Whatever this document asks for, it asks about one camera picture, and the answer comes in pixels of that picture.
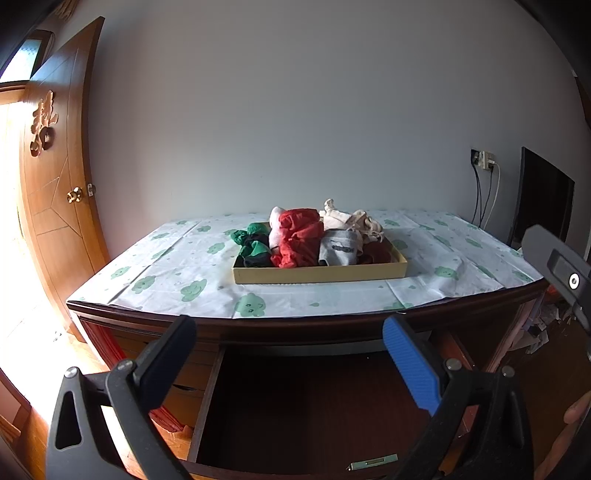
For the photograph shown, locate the green and black underwear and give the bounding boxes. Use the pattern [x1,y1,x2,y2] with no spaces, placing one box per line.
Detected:
[229,222,274,268]

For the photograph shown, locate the transom window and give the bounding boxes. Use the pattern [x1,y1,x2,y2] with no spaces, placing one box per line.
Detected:
[0,30,54,84]

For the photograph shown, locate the wall outlet with plugs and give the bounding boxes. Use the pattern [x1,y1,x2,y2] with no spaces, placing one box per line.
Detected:
[471,148,498,171]

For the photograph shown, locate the person's right hand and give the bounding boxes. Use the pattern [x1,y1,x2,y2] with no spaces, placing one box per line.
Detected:
[536,398,591,480]

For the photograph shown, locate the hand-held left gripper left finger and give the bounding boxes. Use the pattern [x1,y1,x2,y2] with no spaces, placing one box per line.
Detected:
[45,315,198,480]

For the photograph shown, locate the pink underwear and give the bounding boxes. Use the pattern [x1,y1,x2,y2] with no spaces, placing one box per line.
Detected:
[269,206,289,250]

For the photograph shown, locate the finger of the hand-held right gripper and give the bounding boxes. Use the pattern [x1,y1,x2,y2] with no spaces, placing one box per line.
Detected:
[523,224,591,334]

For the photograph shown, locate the cloud print tablecloth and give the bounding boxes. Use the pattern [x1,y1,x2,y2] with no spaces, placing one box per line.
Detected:
[69,210,546,320]

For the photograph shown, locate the dark wooden side drawer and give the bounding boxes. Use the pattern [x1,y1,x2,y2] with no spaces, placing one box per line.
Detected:
[152,384,208,428]
[111,337,225,388]

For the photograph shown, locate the shallow cardboard tray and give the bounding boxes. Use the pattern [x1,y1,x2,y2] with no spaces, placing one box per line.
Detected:
[232,222,408,284]

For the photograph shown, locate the black monitor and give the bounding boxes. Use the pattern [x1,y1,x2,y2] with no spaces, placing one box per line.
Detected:
[507,147,576,259]

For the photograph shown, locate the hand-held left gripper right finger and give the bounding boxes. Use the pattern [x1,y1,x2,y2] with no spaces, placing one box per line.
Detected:
[382,315,536,480]

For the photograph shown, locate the wooden door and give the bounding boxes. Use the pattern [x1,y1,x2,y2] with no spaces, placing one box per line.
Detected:
[18,16,112,344]

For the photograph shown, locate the grey underwear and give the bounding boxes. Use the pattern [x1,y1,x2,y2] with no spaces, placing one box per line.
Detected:
[317,229,364,267]

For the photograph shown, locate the white cable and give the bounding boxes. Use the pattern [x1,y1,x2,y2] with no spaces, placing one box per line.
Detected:
[489,164,502,229]

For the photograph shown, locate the black cable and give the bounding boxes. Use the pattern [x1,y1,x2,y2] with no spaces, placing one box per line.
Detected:
[472,165,482,227]
[482,168,493,229]

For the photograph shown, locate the beige underwear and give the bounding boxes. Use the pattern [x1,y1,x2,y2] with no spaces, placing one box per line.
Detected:
[318,198,385,244]

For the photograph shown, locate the dark wooden desk drawer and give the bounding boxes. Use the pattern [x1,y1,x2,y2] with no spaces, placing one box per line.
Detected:
[186,344,465,480]

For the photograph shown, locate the dark wooden desk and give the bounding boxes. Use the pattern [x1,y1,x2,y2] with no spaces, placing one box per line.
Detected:
[67,277,550,480]

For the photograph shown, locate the carved wooden door ornament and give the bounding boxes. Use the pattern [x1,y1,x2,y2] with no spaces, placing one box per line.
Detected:
[30,91,60,158]

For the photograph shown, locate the dark red underwear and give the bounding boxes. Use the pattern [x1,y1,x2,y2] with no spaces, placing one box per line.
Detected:
[356,241,394,265]

